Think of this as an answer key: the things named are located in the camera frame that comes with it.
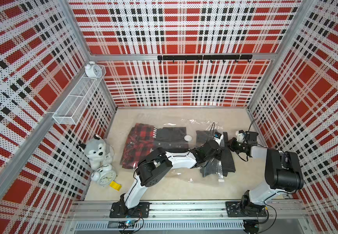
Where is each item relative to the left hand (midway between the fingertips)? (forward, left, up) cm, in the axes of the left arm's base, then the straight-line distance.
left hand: (226, 148), depth 85 cm
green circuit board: (-36, +54, -8) cm, 65 cm away
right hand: (+8, -3, -6) cm, 10 cm away
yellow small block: (-19, +64, -9) cm, 67 cm away
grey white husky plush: (-6, +72, +7) cm, 72 cm away
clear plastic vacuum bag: (+25, +18, -9) cm, 32 cm away
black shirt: (+11, +33, -7) cm, 36 cm away
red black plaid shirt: (+11, +56, -11) cm, 58 cm away
